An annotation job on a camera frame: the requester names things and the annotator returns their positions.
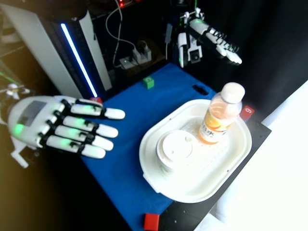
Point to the white lidded paper cup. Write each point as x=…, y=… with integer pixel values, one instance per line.
x=175, y=149

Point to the orange juice bottle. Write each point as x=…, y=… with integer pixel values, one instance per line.
x=220, y=113

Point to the white plastic tray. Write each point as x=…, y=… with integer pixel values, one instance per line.
x=216, y=173

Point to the green block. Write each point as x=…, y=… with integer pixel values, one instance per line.
x=148, y=82

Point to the small red block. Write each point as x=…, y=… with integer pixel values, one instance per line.
x=97, y=99

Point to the white power strip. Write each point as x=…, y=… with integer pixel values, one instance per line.
x=134, y=59

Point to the blue mat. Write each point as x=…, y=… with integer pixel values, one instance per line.
x=125, y=168

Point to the red block with numeral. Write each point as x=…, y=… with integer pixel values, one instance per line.
x=247, y=111

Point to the plain red block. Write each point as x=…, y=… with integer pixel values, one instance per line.
x=151, y=222

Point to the white column with blue light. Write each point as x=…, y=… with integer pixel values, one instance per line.
x=48, y=53

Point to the white cloth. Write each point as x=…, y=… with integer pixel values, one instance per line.
x=284, y=156

